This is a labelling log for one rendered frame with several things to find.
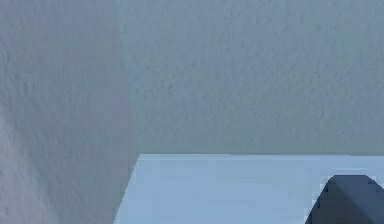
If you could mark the pale blue table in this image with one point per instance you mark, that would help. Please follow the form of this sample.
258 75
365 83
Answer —
213 190

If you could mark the dark blue rounded object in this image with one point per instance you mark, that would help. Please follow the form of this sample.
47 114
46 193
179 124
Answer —
350 203

